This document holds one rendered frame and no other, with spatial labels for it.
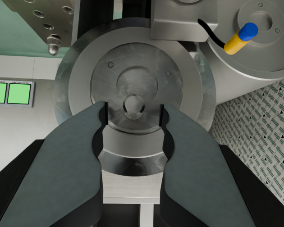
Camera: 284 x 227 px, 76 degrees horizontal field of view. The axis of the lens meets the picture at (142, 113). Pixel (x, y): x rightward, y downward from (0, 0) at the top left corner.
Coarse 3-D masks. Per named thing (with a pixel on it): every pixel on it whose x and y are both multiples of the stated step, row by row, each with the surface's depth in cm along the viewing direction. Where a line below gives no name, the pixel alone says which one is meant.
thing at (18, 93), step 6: (12, 84) 48; (18, 84) 48; (12, 90) 47; (18, 90) 47; (24, 90) 48; (12, 96) 47; (18, 96) 47; (24, 96) 47; (12, 102) 47; (18, 102) 47; (24, 102) 47
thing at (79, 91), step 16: (112, 32) 16; (128, 32) 16; (144, 32) 16; (96, 48) 16; (112, 48) 16; (160, 48) 16; (176, 48) 16; (80, 64) 15; (192, 64) 16; (80, 80) 15; (192, 80) 16; (80, 96) 15; (192, 96) 16; (192, 112) 15; (112, 128) 15; (160, 128) 15; (112, 144) 15; (128, 144) 15; (144, 144) 15; (160, 144) 15
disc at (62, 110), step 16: (96, 32) 17; (80, 48) 17; (192, 48) 17; (64, 64) 16; (208, 64) 17; (64, 80) 16; (208, 80) 17; (64, 96) 16; (208, 96) 17; (64, 112) 16; (208, 112) 17; (208, 128) 16; (112, 160) 16; (128, 160) 16; (144, 160) 16; (160, 160) 16
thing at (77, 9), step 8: (80, 0) 18; (88, 0) 21; (96, 0) 25; (104, 0) 31; (80, 8) 18; (88, 8) 21; (96, 8) 25; (104, 8) 31; (80, 16) 18; (88, 16) 21; (96, 16) 25; (104, 16) 31; (80, 24) 18; (88, 24) 21; (96, 24) 26; (72, 32) 17; (80, 32) 18; (72, 40) 17
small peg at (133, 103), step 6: (132, 96) 11; (138, 96) 12; (126, 102) 11; (132, 102) 11; (138, 102) 11; (144, 102) 12; (126, 108) 11; (132, 108) 11; (138, 108) 11; (126, 114) 12; (132, 114) 11; (138, 114) 11
